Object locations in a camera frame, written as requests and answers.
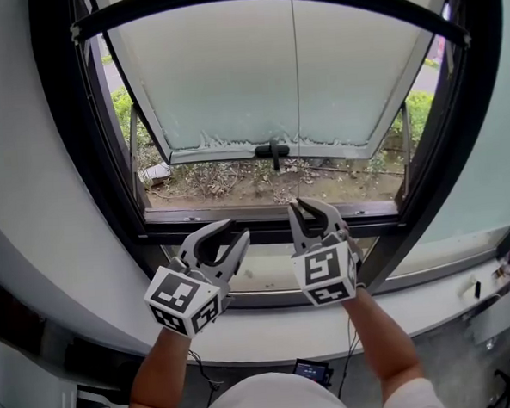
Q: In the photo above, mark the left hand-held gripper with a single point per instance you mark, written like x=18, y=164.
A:
x=179, y=296

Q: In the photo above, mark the black-railed roller blind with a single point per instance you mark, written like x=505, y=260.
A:
x=97, y=23

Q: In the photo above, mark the person's right hand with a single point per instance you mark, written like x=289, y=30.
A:
x=353, y=246

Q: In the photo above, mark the grey flat stone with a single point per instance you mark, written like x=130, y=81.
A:
x=155, y=172

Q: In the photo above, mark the person's left forearm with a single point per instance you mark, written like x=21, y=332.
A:
x=155, y=377

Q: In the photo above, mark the frosted fixed glass pane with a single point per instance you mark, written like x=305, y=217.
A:
x=485, y=163

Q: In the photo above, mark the frosted glass window sash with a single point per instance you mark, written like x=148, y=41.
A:
x=231, y=92

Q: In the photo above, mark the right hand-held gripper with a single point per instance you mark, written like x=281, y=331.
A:
x=324, y=272

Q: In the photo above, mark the white windowsill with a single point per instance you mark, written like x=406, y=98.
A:
x=288, y=330

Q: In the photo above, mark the person's white shirt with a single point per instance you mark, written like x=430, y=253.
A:
x=276, y=402

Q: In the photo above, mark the small black block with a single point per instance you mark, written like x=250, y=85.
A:
x=477, y=289

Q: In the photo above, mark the small white object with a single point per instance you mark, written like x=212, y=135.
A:
x=466, y=287

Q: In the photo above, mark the black window frame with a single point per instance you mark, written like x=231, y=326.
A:
x=75, y=145

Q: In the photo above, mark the black and white cabinet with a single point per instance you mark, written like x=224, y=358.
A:
x=40, y=363

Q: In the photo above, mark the green shrub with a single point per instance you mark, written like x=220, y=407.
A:
x=124, y=112
x=417, y=111

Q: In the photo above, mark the small black screen device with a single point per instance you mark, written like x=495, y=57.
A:
x=310, y=370

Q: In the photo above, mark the person's right forearm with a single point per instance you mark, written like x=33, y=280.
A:
x=386, y=341

